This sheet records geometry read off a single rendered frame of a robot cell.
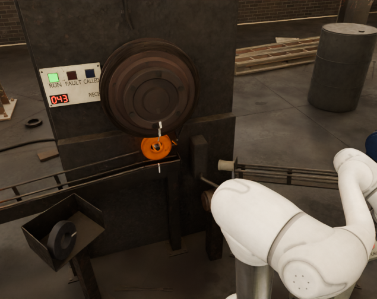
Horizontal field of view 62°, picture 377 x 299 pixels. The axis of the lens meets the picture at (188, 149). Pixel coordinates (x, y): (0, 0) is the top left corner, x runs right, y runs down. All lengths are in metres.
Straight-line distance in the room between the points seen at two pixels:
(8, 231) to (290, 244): 2.26
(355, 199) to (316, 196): 1.77
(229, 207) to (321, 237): 0.19
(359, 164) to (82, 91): 1.19
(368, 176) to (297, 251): 0.56
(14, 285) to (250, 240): 1.82
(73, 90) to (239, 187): 1.07
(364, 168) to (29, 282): 1.91
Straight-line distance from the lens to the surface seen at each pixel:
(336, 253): 0.64
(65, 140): 1.71
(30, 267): 2.35
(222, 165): 1.72
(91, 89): 1.59
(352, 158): 1.16
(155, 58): 1.41
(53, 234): 1.39
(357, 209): 0.92
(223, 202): 0.71
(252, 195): 0.69
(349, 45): 3.84
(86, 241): 1.52
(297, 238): 0.64
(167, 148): 1.66
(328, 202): 2.69
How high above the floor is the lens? 1.69
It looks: 33 degrees down
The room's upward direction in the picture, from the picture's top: 1 degrees counter-clockwise
